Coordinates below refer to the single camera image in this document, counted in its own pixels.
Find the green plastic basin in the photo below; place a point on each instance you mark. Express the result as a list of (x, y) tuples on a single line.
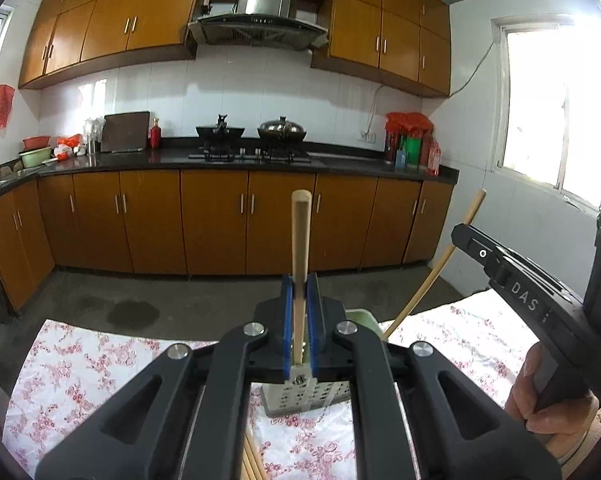
[(35, 158)]

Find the group chopstick one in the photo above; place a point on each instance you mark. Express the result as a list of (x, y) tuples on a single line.
[(301, 216), (437, 269)]

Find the stainless steel range hood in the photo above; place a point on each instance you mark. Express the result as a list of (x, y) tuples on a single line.
[(284, 24)]

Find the green perforated utensil holder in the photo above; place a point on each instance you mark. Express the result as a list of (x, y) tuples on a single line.
[(310, 379)]

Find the red plastic basin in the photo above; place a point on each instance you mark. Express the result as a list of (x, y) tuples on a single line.
[(36, 142)]

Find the right barred window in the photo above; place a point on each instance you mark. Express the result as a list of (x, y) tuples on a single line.
[(550, 105)]

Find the group chopstick three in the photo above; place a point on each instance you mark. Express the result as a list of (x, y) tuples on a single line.
[(254, 457)]

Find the person's right hand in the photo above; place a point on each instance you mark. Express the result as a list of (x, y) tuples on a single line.
[(573, 425)]

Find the group chopstick two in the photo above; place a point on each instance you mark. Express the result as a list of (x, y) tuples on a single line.
[(248, 472)]

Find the dark wooden cutting board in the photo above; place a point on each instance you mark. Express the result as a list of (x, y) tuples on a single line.
[(125, 132)]

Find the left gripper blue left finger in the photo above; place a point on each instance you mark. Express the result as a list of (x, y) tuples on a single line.
[(287, 334)]

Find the red plastic bag hanging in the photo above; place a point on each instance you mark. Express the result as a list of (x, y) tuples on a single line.
[(6, 103)]

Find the upper wooden wall cabinets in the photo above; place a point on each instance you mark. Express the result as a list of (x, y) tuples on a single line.
[(403, 44)]

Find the red white plastic bag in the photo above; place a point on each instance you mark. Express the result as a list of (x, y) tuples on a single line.
[(68, 146)]

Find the pink floral tablecloth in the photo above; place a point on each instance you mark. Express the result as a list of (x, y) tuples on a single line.
[(299, 432)]

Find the wall power socket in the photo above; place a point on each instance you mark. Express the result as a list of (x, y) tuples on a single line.
[(367, 137)]

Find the lower wooden kitchen cabinets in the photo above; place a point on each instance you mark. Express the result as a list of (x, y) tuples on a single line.
[(200, 222)]

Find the red bottle on counter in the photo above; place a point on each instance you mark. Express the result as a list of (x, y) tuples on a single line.
[(155, 135)]

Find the red bag over condiments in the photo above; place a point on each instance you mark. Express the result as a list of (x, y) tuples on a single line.
[(409, 124)]

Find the black wok on stove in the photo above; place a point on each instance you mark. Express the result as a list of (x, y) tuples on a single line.
[(220, 136)]

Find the green container on counter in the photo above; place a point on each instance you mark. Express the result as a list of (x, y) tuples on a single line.
[(412, 148)]

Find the red bottle right counter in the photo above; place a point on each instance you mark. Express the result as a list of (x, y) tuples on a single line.
[(433, 161)]

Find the black lidded pot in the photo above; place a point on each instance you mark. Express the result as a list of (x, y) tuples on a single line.
[(281, 134)]

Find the gas stove top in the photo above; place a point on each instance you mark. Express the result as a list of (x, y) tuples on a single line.
[(256, 155)]

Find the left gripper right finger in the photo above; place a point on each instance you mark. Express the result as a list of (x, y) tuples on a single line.
[(315, 323)]

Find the black kitchen countertop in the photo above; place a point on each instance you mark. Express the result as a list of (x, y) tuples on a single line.
[(185, 155)]

